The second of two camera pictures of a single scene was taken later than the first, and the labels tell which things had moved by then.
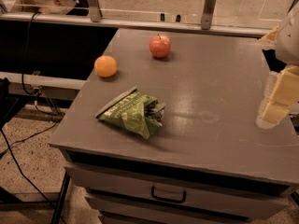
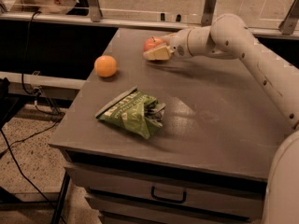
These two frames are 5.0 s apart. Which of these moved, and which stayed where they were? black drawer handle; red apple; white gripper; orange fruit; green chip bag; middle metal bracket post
Moved: white gripper; red apple
Stayed: orange fruit; green chip bag; black drawer handle; middle metal bracket post
